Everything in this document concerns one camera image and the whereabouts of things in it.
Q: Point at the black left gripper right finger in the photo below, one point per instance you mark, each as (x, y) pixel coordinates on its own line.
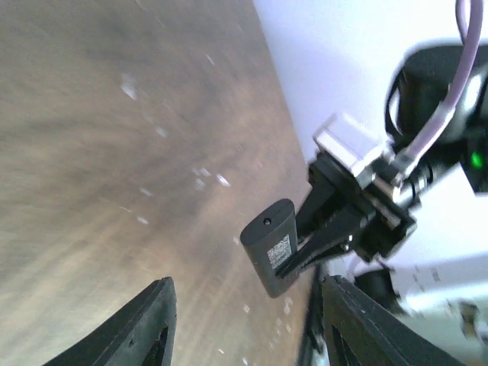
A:
(358, 331)

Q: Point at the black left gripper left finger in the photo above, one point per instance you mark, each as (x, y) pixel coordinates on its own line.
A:
(142, 332)

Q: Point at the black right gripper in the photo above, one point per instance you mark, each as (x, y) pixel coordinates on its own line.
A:
(344, 218)

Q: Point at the black remote control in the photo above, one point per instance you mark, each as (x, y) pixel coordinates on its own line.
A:
(270, 240)

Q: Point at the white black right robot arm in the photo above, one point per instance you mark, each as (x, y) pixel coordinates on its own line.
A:
(436, 282)

